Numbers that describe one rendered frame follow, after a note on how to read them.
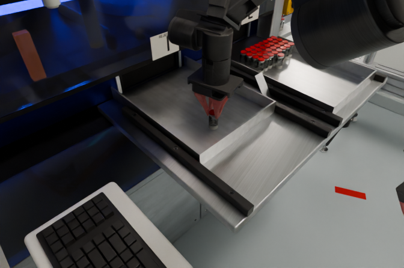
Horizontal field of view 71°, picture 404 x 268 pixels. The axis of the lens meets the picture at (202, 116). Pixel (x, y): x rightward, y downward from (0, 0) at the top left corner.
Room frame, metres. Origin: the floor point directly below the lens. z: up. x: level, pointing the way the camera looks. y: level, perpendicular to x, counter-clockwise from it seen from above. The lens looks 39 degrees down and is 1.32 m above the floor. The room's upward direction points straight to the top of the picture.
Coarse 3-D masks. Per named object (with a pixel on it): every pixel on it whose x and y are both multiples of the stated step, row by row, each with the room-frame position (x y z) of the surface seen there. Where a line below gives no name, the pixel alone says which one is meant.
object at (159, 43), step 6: (156, 36) 0.65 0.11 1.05; (162, 36) 0.66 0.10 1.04; (150, 42) 0.63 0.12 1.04; (156, 42) 0.65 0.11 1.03; (162, 42) 0.66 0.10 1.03; (156, 48) 0.64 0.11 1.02; (162, 48) 0.66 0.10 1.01; (174, 48) 0.68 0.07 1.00; (156, 54) 0.64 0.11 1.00; (162, 54) 0.65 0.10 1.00; (168, 54) 0.67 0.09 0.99
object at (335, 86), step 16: (240, 64) 0.75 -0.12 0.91; (288, 64) 0.81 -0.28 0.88; (304, 64) 0.81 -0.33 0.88; (352, 64) 0.77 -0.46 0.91; (272, 80) 0.67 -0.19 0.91; (288, 80) 0.72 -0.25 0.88; (304, 80) 0.72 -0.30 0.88; (320, 80) 0.72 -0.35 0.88; (336, 80) 0.72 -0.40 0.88; (352, 80) 0.72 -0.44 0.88; (368, 80) 0.68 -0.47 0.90; (304, 96) 0.60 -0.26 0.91; (320, 96) 0.64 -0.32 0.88; (336, 96) 0.64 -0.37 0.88; (352, 96) 0.62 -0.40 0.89; (336, 112) 0.56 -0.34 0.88
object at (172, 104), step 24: (192, 72) 0.76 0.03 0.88; (120, 96) 0.60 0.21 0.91; (144, 96) 0.64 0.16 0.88; (168, 96) 0.64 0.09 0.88; (192, 96) 0.64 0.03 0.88; (240, 96) 0.64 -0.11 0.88; (264, 96) 0.59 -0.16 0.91; (168, 120) 0.53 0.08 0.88; (192, 120) 0.53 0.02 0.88; (240, 120) 0.53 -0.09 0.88; (192, 144) 0.45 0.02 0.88; (216, 144) 0.42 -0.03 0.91
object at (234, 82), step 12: (204, 60) 0.49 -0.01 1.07; (228, 60) 0.49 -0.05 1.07; (204, 72) 0.49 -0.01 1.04; (216, 72) 0.48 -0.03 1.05; (228, 72) 0.49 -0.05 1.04; (204, 84) 0.48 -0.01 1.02; (216, 84) 0.48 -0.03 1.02; (228, 84) 0.49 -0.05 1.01; (240, 84) 0.50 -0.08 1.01; (228, 96) 0.46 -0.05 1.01
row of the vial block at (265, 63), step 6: (282, 48) 0.84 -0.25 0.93; (288, 48) 0.85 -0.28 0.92; (270, 54) 0.79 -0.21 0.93; (276, 54) 0.80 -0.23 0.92; (288, 54) 0.85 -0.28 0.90; (258, 60) 0.76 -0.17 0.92; (264, 60) 0.76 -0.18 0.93; (270, 60) 0.78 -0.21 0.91; (258, 66) 0.76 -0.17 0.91; (264, 66) 0.77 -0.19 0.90; (270, 66) 0.78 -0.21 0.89
